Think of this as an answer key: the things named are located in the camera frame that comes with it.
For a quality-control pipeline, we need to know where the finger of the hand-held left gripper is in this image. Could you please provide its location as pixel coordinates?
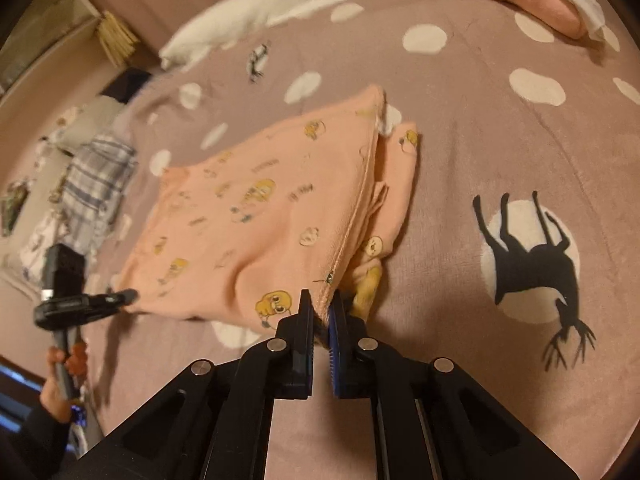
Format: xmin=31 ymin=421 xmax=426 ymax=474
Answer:
xmin=102 ymin=288 xmax=140 ymax=317

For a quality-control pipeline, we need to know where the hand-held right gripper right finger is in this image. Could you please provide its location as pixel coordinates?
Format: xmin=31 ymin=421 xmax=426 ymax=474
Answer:
xmin=326 ymin=290 xmax=582 ymax=480

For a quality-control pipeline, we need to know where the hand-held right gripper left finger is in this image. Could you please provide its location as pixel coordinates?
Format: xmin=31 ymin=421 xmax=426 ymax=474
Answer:
xmin=75 ymin=289 xmax=317 ymax=480

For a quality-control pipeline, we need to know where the peach cartoon print shirt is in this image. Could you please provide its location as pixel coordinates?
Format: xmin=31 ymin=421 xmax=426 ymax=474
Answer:
xmin=117 ymin=85 xmax=422 ymax=334

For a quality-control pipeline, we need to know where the person's left forearm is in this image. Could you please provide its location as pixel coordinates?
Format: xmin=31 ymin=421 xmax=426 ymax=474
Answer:
xmin=0 ymin=402 xmax=77 ymax=480

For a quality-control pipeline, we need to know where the person's left hand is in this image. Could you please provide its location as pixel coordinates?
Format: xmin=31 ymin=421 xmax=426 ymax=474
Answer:
xmin=40 ymin=342 xmax=90 ymax=424

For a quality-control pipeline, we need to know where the white patterned cloth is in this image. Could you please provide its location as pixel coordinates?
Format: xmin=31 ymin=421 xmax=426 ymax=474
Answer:
xmin=19 ymin=210 xmax=72 ymax=282

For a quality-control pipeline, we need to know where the plaid cloth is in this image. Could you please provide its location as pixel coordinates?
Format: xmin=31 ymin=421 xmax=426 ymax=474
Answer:
xmin=60 ymin=132 xmax=139 ymax=252

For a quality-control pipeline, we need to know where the grey pillow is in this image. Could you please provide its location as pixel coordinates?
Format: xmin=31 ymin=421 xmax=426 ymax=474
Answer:
xmin=62 ymin=95 xmax=127 ymax=152

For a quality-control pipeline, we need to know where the dark cloth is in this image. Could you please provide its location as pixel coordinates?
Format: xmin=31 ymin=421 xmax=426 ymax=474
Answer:
xmin=100 ymin=67 xmax=154 ymax=106

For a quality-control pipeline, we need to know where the white shelf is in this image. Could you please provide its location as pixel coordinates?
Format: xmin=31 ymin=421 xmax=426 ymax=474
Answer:
xmin=0 ymin=0 xmax=102 ymax=107

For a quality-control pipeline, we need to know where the straw tassel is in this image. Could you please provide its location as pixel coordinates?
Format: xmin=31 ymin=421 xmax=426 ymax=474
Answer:
xmin=96 ymin=10 xmax=141 ymax=69

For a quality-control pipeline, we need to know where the mauve polka-dot blanket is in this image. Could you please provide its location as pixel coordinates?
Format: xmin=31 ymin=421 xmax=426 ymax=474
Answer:
xmin=80 ymin=0 xmax=640 ymax=480

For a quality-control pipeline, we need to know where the white goose plush toy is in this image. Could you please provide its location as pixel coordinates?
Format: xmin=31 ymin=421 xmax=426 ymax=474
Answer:
xmin=159 ymin=0 xmax=424 ymax=71

